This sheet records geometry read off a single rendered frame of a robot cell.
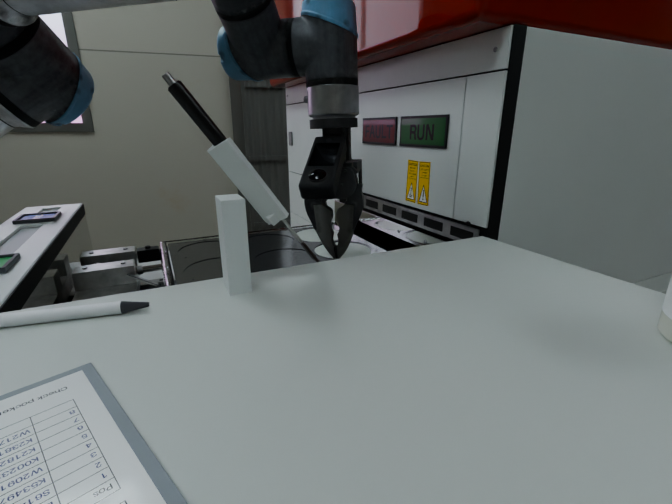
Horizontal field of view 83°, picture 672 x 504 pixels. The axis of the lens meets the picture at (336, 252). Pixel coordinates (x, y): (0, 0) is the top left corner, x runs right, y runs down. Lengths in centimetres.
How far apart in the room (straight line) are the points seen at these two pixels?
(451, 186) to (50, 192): 256
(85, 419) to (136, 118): 253
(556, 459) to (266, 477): 13
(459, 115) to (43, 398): 53
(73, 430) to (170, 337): 9
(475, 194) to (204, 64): 231
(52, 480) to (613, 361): 30
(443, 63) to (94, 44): 237
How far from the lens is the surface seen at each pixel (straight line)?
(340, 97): 56
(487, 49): 57
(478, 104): 56
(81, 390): 26
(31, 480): 22
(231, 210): 32
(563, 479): 21
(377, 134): 75
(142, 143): 271
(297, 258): 63
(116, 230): 283
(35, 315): 36
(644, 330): 36
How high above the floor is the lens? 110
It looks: 18 degrees down
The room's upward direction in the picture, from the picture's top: straight up
